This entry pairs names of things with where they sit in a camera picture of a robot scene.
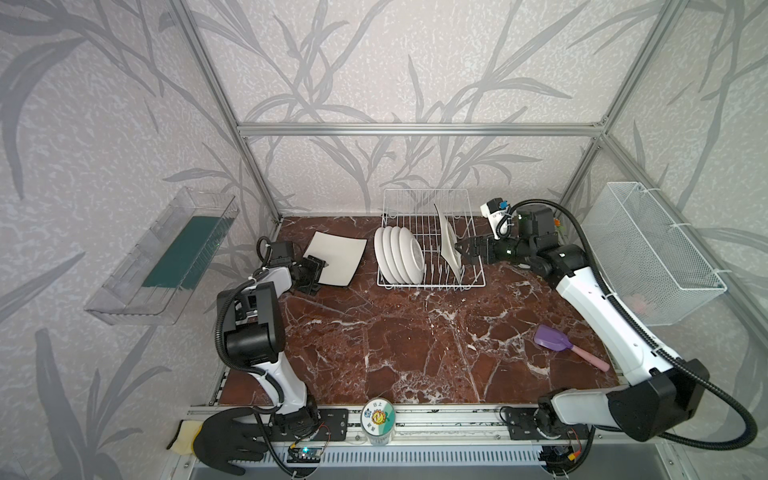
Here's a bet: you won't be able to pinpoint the square white plate black rim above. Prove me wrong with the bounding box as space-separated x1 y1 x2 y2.
305 232 367 287

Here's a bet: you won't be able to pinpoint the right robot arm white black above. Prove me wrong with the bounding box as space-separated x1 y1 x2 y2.
454 198 759 451

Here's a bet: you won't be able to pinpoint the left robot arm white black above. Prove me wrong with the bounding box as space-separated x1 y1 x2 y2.
214 236 326 439

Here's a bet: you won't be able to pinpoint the round white plate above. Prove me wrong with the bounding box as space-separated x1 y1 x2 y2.
381 226 402 285
390 226 411 284
374 227 391 283
398 227 425 285

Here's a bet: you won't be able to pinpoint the pink object in basket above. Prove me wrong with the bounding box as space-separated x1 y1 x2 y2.
624 294 653 318

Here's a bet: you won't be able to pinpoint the round tape roll green label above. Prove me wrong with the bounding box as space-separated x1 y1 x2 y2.
360 398 396 446

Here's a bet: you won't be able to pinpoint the left green circuit board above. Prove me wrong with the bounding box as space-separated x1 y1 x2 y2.
286 444 324 465

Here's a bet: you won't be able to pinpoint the black glove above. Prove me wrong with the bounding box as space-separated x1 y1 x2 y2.
192 407 268 476

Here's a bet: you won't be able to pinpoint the yellow sponge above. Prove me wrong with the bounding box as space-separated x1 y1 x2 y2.
167 420 203 456

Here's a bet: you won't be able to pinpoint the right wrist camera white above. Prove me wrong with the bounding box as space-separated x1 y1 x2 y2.
480 198 512 240

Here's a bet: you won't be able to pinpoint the white wire dish rack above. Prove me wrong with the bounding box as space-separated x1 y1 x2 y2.
377 188 486 291

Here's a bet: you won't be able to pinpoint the purple scoop pink handle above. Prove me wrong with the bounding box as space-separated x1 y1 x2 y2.
534 325 610 372

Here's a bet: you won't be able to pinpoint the white mesh wall basket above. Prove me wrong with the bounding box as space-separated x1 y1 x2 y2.
582 182 727 327

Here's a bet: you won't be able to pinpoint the clear plastic wall shelf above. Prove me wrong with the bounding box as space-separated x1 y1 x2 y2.
84 187 239 326

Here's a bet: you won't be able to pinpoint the right circuit board wires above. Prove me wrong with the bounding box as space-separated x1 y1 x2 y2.
538 443 586 475

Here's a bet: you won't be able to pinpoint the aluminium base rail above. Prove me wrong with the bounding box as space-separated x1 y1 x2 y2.
161 403 685 480

